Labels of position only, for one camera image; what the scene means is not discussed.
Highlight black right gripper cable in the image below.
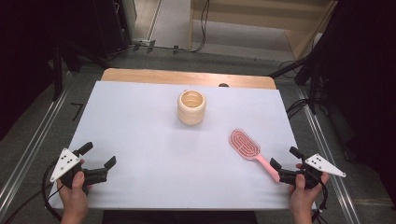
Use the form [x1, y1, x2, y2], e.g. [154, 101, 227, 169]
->
[311, 178, 330, 224]

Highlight person's right hand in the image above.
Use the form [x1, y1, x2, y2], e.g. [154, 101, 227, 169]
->
[288, 174, 331, 215]

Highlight aluminium floor rail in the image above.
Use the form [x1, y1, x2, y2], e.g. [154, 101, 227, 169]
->
[293, 85, 363, 224]
[0, 71, 78, 216]

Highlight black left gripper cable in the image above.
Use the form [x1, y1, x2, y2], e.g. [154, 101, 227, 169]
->
[3, 161, 64, 224]

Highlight pink hairbrush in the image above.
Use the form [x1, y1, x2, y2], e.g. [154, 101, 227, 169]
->
[229, 128, 281, 184]

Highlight black hanging cable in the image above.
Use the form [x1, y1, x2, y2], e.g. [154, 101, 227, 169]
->
[190, 0, 211, 53]

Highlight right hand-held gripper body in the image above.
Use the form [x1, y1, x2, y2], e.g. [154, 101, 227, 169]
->
[278, 153, 347, 190]

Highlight white table cover board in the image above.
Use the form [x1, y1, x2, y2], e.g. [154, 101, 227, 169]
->
[49, 80, 317, 211]

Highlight dark curtain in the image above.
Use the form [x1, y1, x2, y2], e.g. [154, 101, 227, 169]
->
[314, 0, 396, 200]
[0, 0, 97, 141]

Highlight light wooden frame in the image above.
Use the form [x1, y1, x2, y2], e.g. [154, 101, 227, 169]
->
[189, 0, 340, 61]

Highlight person's left hand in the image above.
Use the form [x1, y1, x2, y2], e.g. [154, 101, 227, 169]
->
[56, 171, 92, 217]

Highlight black metal stand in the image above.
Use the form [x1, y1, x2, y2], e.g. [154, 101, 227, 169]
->
[269, 46, 331, 116]

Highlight black floor cables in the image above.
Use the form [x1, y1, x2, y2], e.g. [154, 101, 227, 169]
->
[285, 98, 314, 120]

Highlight black cabinet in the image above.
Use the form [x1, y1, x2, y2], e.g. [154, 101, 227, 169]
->
[92, 0, 134, 60]

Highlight cream ribbed cup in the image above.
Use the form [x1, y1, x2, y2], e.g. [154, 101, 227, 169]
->
[177, 89, 207, 126]

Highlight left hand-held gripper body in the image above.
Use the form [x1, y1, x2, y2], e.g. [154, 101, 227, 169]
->
[49, 147, 109, 188]

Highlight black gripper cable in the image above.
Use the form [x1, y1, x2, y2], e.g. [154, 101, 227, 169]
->
[3, 161, 64, 224]
[311, 178, 330, 224]

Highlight black tripod stand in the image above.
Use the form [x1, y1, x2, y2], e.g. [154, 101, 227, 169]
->
[49, 38, 108, 102]

